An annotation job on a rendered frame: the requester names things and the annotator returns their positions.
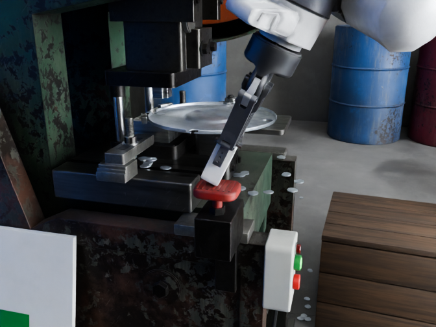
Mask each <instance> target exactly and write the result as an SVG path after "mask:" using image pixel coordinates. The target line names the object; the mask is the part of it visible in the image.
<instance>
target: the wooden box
mask: <svg viewBox="0 0 436 327"><path fill-rule="evenodd" d="M321 240H322V243H321V258H320V269H319V282H318V291H317V306H316V314H315V327H436V204H433V203H427V202H417V201H411V200H401V199H390V198H385V197H374V196H368V195H358V194H352V193H342V192H336V191H334V192H333V195H332V199H331V203H330V207H329V210H328V214H327V217H326V221H325V224H324V229H323V231H322V237H321Z"/></svg>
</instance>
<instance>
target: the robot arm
mask: <svg viewBox="0 0 436 327"><path fill-rule="evenodd" d="M225 5H226V9H227V10H229V11H230V12H231V13H233V14H234V15H236V16H237V17H238V18H239V19H241V20H243V21H244V22H245V23H246V24H248V25H251V26H253V27H256V28H258V29H259V30H260V31H256V32H253V34H252V36H251V39H250V41H249V43H248V45H247V47H246V49H245V52H244V55H245V57H246V59H247V60H248V61H250V62H252V63H254V65H255V66H256V67H255V69H254V71H253V72H250V73H249V74H246V75H245V78H244V79H243V81H242V84H241V85H242V87H241V89H240V91H239V92H238V96H237V98H236V102H235V104H234V107H233V109H232V111H231V113H230V115H229V117H228V120H227V122H226V124H225V126H224V128H223V131H222V133H221V135H220V137H219V138H218V137H216V138H215V139H214V142H216V143H217V144H216V146H215V148H214V150H213V152H212V155H211V156H210V159H209V160H208V163H207V164H206V167H205V168H204V170H203V172H202V175H201V179H203V180H205V181H207V182H209V183H211V184H213V185H214V186H218V185H219V183H220V181H221V179H222V177H223V175H224V173H225V171H226V169H227V167H228V165H229V163H230V161H231V159H232V157H233V155H234V154H235V152H236V150H237V147H239V148H241V147H242V145H243V144H242V143H240V142H239V140H240V139H241V138H243V136H244V133H245V131H246V129H247V127H248V125H249V123H250V121H251V119H252V117H253V115H254V114H255V112H256V111H257V110H258V108H259V107H260V106H261V105H262V103H263V101H264V99H265V97H266V96H267V95H268V94H269V92H270V91H271V89H272V88H273V86H274V84H273V83H272V82H270V80H271V79H272V77H273V75H274V74H275V75H276V76H278V77H282V78H290V77H292V75H293V73H294V72H295V69H296V68H297V65H298V64H299V62H300V60H301V58H302V56H301V55H302V54H301V53H300V50H301V48H304V49H307V50H311V48H312V47H313V44H314V43H315V41H316V39H317V38H318V36H319V34H320V33H321V31H322V29H323V27H324V26H325V24H326V22H327V20H328V19H329V18H330V15H331V14H332V15H333V16H335V17H336V18H338V19H340V20H341V21H344V22H345V23H346V24H348V25H350V26H351V27H353V28H355V29H356V30H358V31H360V32H362V33H363V34H365V35H367V36H368V37H370V38H372V39H373V40H376V41H377V42H378V43H379V44H381V45H382V46H383V47H385V48H386V49H387V50H388V51H389V52H390V53H391V52H408V51H414V50H416V49H418V48H419V47H421V46H422V45H424V44H425V43H428V42H429V41H430V40H432V39H433V38H434V37H435V36H436V0H227V1H226V4H225Z"/></svg>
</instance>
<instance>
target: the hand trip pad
mask: <svg viewBox="0 0 436 327"><path fill-rule="evenodd" d="M240 192H241V184H240V183H239V182H237V181H233V180H221V181H220V183H219V185H218V186H214V185H213V184H211V183H209V182H207V181H205V180H203V179H202V180H200V181H199V182H198V183H197V185H196V186H195V187H194V188H193V196H194V197H195V198H197V199H202V200H212V207H213V208H222V206H223V202H232V201H234V200H236V199H237V197H238V195H239V194H240Z"/></svg>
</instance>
